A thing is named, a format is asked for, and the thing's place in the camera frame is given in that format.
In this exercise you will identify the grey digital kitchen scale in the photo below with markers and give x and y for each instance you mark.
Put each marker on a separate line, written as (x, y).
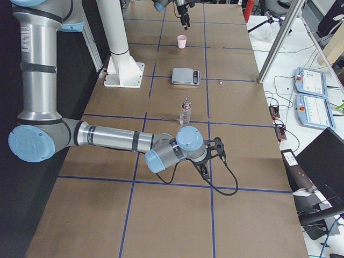
(185, 76)

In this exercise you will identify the white pedestal column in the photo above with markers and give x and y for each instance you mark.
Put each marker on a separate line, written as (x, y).
(122, 70)

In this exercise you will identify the orange black connector block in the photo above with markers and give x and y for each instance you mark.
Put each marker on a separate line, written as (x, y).
(274, 111)

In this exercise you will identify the lower teach pendant tablet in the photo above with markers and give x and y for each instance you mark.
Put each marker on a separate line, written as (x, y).
(314, 111)

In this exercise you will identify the aluminium frame post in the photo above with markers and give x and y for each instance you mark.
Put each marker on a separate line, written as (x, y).
(293, 12)

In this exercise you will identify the pink paper cup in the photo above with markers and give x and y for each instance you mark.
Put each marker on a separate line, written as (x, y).
(181, 41)

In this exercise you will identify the black computer monitor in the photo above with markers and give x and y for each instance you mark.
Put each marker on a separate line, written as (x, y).
(322, 160)

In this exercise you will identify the upper teach pendant tablet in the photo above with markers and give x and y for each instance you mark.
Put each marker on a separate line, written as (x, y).
(311, 82)

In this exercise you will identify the glass sauce dispenser bottle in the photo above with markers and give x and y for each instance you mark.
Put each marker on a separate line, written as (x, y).
(185, 112)

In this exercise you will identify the teach pendant tablet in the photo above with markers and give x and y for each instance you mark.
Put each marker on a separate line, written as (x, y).
(311, 82)
(314, 111)

